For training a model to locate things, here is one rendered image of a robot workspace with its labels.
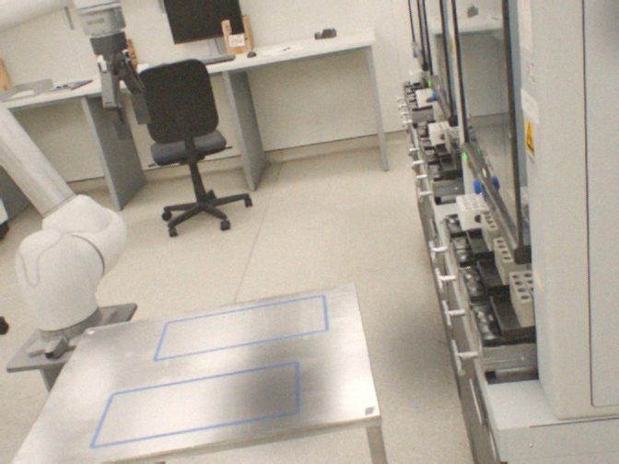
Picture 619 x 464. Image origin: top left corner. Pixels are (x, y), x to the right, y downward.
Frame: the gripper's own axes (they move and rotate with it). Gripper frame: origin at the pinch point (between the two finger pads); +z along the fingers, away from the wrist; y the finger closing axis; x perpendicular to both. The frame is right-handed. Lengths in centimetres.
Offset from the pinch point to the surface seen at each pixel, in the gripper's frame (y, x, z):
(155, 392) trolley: 47, 8, 38
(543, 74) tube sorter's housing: 55, 76, -9
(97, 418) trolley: 52, -1, 38
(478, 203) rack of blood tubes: -9, 74, 34
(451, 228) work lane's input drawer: -7, 67, 38
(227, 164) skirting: -360, -74, 116
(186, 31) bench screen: -338, -74, 9
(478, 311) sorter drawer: 32, 67, 38
